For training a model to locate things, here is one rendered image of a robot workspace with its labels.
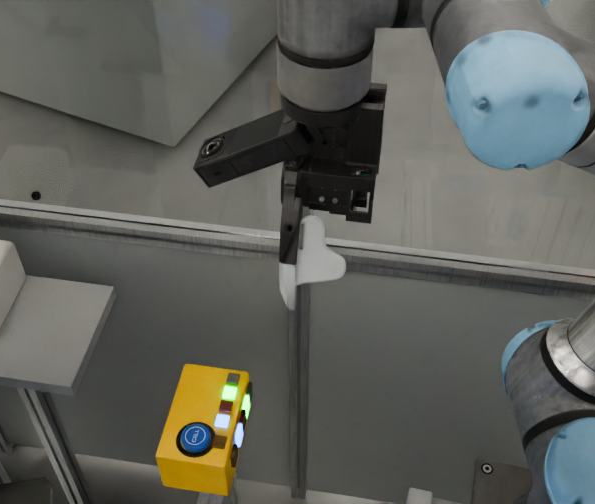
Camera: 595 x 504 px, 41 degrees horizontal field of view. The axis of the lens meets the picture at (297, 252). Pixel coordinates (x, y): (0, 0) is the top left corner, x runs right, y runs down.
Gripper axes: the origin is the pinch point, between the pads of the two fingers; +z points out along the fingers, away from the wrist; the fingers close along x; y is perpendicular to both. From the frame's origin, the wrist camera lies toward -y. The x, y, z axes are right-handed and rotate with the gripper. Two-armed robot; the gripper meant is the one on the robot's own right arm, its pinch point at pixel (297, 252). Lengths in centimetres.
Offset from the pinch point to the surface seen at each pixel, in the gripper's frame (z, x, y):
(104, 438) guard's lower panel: 132, 46, -59
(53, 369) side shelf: 62, 21, -48
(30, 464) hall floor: 148, 43, -83
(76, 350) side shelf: 62, 26, -45
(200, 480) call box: 45.9, -3.5, -13.0
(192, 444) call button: 39.9, -1.4, -14.1
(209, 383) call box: 40.9, 9.3, -14.4
